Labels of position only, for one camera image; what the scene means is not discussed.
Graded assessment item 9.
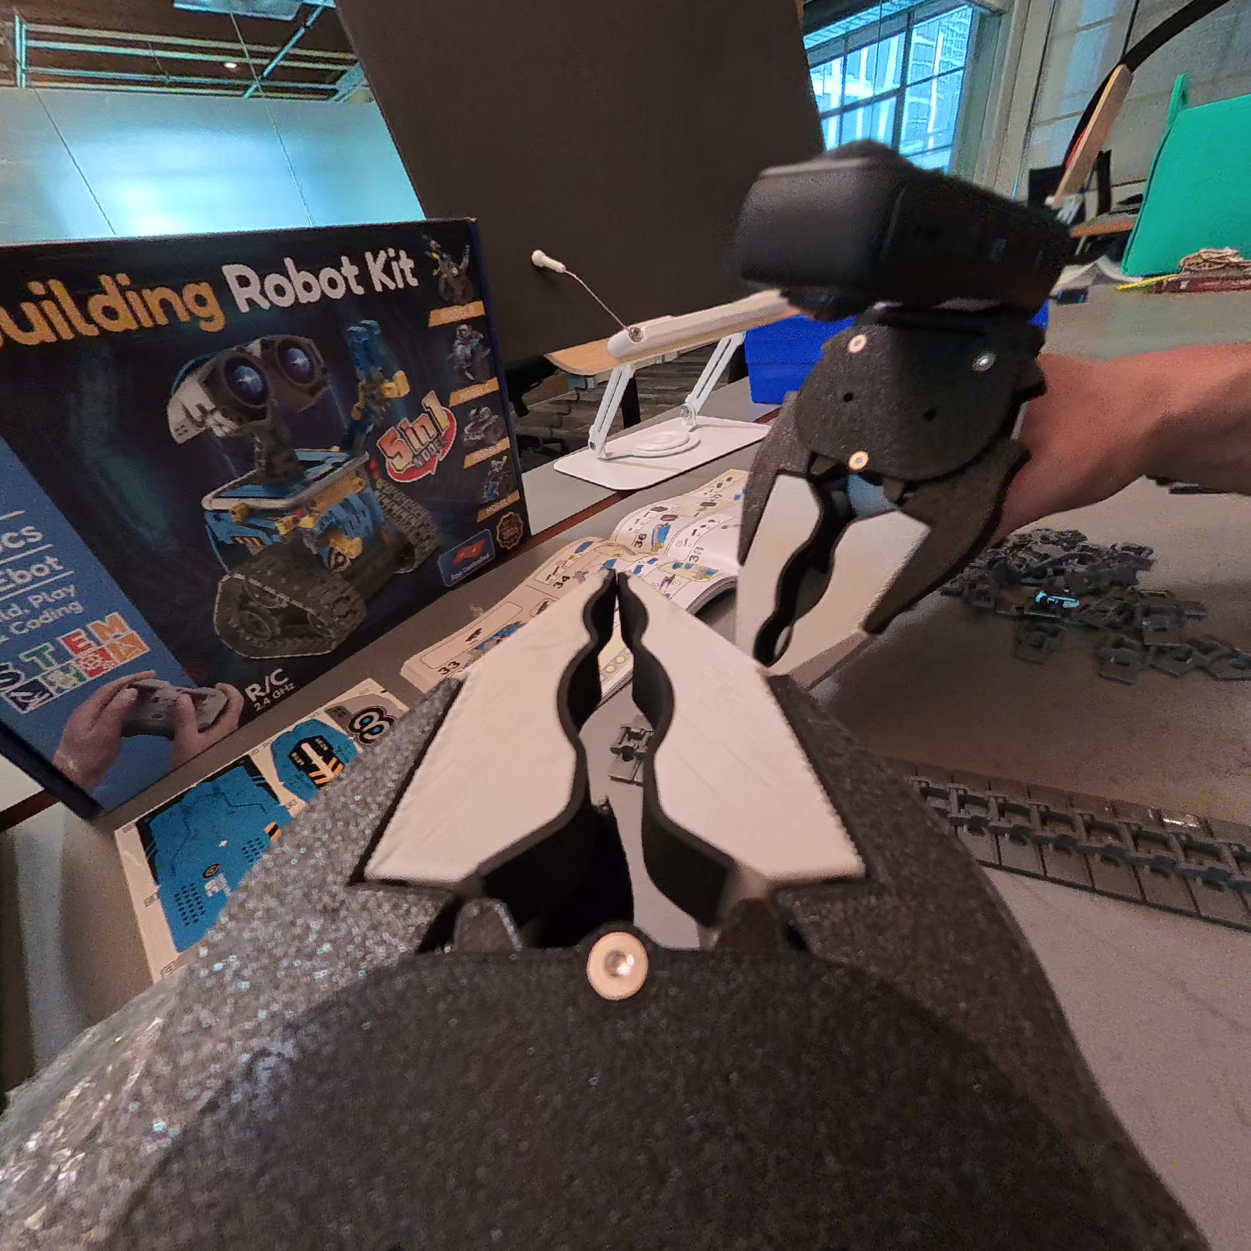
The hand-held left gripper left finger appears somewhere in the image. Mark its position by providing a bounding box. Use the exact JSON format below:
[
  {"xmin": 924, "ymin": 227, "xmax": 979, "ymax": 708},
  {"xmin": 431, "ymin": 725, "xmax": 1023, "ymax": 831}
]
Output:
[{"xmin": 355, "ymin": 568, "xmax": 621, "ymax": 895}]

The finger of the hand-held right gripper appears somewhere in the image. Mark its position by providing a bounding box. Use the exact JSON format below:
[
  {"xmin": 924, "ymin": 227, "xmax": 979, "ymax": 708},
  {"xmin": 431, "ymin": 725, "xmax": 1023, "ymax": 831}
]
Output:
[
  {"xmin": 750, "ymin": 469, "xmax": 853, "ymax": 667},
  {"xmin": 769, "ymin": 507, "xmax": 933, "ymax": 692}
]

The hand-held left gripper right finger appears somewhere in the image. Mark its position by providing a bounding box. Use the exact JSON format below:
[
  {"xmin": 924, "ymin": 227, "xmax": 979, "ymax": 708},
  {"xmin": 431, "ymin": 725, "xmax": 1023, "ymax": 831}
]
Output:
[{"xmin": 618, "ymin": 574, "xmax": 869, "ymax": 926}]

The pile of grey track links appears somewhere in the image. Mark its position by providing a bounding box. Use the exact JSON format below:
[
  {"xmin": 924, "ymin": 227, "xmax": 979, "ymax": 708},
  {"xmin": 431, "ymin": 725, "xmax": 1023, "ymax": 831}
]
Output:
[{"xmin": 941, "ymin": 525, "xmax": 1251, "ymax": 688}]

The grey track link chain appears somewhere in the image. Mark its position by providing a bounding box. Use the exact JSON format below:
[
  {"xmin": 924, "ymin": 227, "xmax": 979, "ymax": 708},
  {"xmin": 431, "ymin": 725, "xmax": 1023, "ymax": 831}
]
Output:
[{"xmin": 904, "ymin": 769, "xmax": 1251, "ymax": 933}]

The single grey track link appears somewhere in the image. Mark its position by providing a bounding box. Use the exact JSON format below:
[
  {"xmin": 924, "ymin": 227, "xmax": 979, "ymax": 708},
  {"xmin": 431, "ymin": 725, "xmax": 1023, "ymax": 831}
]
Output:
[{"xmin": 606, "ymin": 716, "xmax": 659, "ymax": 784}]

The person's right forearm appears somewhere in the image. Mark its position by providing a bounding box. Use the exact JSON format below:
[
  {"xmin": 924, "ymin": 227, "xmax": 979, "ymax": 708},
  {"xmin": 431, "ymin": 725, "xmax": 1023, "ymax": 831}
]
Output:
[{"xmin": 1094, "ymin": 339, "xmax": 1251, "ymax": 510}]

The grey desk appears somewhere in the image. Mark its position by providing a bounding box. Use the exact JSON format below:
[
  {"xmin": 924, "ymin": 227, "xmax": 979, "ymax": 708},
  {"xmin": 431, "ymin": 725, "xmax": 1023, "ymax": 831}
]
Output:
[{"xmin": 0, "ymin": 283, "xmax": 1251, "ymax": 1251}]

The person's right hand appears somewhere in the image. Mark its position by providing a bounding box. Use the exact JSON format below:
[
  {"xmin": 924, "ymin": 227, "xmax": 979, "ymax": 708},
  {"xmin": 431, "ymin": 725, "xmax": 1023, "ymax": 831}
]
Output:
[{"xmin": 994, "ymin": 350, "xmax": 1108, "ymax": 545}]

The blue storage bin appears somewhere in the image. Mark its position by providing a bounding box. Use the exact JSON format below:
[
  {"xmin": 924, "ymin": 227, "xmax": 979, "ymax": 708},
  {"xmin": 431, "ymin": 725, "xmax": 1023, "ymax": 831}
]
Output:
[{"xmin": 743, "ymin": 296, "xmax": 1052, "ymax": 379}]

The white book stand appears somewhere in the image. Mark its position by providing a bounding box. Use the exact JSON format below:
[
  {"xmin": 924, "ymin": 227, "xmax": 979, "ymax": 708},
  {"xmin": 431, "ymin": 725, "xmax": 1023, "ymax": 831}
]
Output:
[{"xmin": 530, "ymin": 247, "xmax": 804, "ymax": 491}]

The instruction booklet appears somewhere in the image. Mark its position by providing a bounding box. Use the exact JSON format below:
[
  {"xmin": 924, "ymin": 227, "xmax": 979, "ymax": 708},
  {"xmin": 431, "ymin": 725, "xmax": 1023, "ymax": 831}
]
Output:
[{"xmin": 399, "ymin": 467, "xmax": 775, "ymax": 697}]

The blue sticker sheet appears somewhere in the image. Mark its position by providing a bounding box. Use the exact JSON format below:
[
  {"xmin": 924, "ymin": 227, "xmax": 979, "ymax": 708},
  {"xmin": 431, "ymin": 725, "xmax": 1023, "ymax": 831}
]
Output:
[{"xmin": 114, "ymin": 676, "xmax": 414, "ymax": 985}]

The brown flat box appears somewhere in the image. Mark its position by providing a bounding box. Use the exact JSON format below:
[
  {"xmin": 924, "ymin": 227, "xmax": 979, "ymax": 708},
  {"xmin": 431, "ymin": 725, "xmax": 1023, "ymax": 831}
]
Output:
[{"xmin": 1140, "ymin": 262, "xmax": 1251, "ymax": 296}]

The wooden board stand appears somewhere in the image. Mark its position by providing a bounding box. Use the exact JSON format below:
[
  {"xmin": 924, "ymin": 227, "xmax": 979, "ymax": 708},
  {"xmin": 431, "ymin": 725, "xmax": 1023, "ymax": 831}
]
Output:
[{"xmin": 1043, "ymin": 0, "xmax": 1251, "ymax": 213}]

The robot kit box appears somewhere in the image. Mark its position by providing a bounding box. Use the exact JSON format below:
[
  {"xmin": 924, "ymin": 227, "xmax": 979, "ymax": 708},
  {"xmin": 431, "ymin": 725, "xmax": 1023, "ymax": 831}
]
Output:
[{"xmin": 0, "ymin": 214, "xmax": 536, "ymax": 819}]

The teal bin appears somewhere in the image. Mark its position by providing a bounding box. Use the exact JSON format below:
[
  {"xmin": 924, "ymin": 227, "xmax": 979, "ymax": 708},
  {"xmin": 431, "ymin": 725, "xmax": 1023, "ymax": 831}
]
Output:
[{"xmin": 1116, "ymin": 71, "xmax": 1251, "ymax": 281}]

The black partition panel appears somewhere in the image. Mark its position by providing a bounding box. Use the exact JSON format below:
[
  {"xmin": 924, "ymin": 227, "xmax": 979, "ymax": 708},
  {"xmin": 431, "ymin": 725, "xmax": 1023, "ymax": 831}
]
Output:
[{"xmin": 335, "ymin": 0, "xmax": 829, "ymax": 369}]

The crumpled clear plastic bag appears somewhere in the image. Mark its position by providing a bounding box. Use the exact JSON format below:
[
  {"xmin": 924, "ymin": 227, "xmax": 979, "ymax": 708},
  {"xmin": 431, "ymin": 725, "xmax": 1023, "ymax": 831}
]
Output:
[{"xmin": 0, "ymin": 984, "xmax": 189, "ymax": 1251}]

